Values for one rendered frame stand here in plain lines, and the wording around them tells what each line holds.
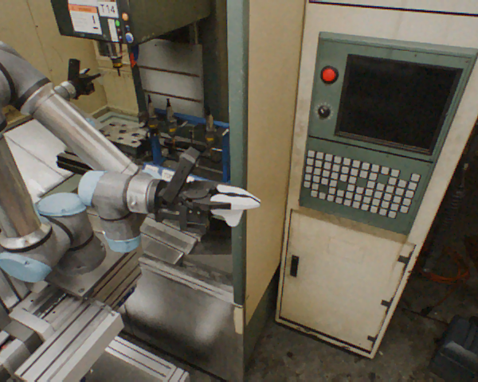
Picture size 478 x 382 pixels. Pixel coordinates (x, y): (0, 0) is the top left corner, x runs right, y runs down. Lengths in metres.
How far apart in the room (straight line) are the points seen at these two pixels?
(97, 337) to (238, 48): 0.86
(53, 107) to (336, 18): 0.86
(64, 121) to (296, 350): 1.85
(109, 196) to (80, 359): 0.53
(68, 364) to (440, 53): 1.33
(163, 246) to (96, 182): 1.14
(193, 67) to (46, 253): 1.61
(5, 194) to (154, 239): 1.09
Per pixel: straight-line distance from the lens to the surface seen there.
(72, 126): 0.89
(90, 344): 1.16
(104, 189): 0.76
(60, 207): 1.08
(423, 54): 1.24
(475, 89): 1.31
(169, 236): 1.89
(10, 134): 2.96
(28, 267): 1.00
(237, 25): 0.89
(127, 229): 0.82
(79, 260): 1.18
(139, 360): 2.08
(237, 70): 0.92
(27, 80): 0.90
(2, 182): 0.91
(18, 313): 1.25
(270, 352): 2.30
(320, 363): 2.31
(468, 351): 2.28
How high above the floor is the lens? 2.00
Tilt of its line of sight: 38 degrees down
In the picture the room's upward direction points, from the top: straight up
